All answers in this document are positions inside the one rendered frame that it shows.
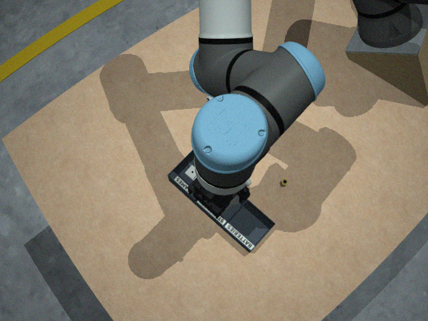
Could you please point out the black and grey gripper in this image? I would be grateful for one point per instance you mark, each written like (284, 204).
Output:
(219, 201)

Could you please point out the dark grey rack of bins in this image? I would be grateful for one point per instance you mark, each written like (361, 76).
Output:
(244, 222)

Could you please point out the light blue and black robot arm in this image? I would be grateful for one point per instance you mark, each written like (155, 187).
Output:
(231, 133)

